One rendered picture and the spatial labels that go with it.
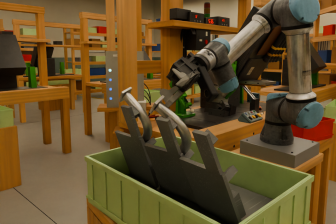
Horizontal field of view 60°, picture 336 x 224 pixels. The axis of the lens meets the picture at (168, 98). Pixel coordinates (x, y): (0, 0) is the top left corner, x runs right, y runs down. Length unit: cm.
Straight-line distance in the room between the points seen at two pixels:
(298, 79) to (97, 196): 87
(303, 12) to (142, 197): 85
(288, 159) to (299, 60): 41
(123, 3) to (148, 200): 131
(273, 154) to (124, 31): 110
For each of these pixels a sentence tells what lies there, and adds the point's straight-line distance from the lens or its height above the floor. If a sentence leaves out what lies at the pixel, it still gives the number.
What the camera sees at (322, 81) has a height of 86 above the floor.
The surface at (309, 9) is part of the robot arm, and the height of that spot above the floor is 148.
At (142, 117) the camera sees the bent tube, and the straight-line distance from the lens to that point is 95.
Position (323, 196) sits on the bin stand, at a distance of 224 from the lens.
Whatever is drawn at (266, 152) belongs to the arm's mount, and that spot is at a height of 89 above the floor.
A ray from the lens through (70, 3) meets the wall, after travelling 1276.
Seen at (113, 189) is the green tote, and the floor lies 90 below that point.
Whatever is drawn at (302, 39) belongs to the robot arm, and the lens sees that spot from 124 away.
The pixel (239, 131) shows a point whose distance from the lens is 173.
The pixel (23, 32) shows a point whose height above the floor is 210.
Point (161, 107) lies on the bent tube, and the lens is 82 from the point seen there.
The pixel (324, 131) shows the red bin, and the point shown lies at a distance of 202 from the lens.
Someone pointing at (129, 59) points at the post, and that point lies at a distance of 184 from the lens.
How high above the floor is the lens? 131
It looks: 8 degrees down
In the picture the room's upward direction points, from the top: straight up
